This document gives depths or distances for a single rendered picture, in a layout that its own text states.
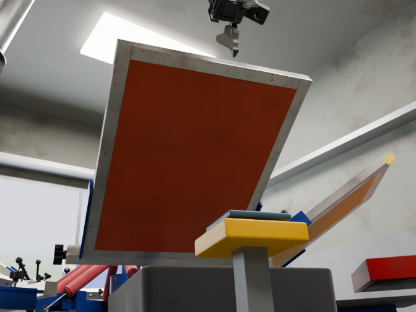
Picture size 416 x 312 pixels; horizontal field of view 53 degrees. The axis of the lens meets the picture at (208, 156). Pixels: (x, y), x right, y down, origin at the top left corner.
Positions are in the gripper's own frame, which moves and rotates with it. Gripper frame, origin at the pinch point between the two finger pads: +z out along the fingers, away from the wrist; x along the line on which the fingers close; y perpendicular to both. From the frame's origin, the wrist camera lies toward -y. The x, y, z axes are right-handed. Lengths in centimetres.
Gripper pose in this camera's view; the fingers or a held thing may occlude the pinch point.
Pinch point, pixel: (247, 33)
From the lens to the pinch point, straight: 107.1
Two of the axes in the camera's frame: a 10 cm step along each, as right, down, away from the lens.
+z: 1.5, 7.5, -6.5
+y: -9.4, -1.0, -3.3
